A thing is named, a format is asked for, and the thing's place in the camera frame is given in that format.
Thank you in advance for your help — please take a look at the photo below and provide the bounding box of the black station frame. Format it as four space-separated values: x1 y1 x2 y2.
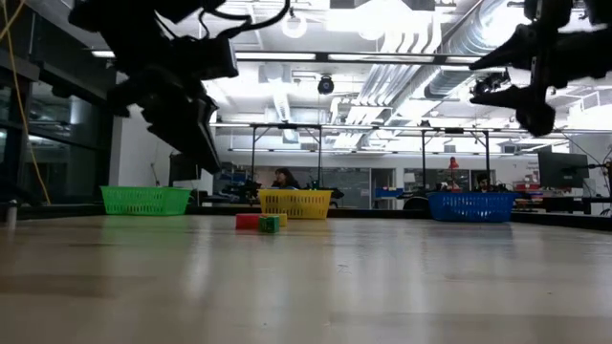
419 126 492 192
249 122 324 192

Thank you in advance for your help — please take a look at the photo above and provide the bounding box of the blue plastic basket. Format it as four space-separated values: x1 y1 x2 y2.
426 191 518 225

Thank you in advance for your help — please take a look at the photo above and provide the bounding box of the green staple remover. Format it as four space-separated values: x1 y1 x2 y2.
258 214 281 235

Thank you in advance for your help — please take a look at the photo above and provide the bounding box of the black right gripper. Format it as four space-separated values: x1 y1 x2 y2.
469 0 583 138

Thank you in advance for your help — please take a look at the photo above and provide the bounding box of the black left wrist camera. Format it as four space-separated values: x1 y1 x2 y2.
177 34 240 81

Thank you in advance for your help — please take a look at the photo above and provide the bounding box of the black aluminium table frame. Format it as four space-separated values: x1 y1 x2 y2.
0 203 612 231

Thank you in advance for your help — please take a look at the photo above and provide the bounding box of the black office chair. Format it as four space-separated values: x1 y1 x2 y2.
403 194 431 214

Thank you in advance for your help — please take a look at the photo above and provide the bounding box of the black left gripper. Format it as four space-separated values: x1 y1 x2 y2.
105 65 222 174

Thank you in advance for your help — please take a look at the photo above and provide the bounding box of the green plastic basket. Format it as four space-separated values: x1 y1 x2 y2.
99 185 192 217

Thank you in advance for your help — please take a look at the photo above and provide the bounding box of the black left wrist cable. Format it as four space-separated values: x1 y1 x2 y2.
197 0 292 40

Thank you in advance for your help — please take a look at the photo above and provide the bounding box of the round white ceiling lamp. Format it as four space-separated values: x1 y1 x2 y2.
280 6 309 40

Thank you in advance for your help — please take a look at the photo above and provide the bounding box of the small white cylinder stub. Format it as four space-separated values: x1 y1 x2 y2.
3 199 19 227

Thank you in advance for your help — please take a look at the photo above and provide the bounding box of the red staple remover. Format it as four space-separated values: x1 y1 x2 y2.
234 212 262 231

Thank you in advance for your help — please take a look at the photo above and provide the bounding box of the person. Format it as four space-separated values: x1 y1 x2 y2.
270 166 302 191
472 172 499 194

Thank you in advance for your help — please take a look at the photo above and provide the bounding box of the background blue bin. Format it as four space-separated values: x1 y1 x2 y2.
374 186 405 200

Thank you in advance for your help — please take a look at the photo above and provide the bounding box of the black computer monitor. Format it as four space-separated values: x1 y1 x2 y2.
168 152 205 188
536 150 591 189

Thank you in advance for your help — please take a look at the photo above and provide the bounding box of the red desk lamp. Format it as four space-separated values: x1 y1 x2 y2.
448 156 461 192

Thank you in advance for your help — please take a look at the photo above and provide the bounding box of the overhead light bar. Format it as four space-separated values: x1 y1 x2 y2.
90 49 484 67

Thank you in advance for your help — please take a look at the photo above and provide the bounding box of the black spotlight cluster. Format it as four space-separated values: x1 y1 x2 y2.
470 70 512 99

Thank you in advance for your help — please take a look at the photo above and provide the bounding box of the hanging yellow cable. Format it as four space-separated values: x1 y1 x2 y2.
0 0 53 206

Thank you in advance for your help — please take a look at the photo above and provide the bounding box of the yellow plastic basket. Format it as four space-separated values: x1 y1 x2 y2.
257 188 334 221

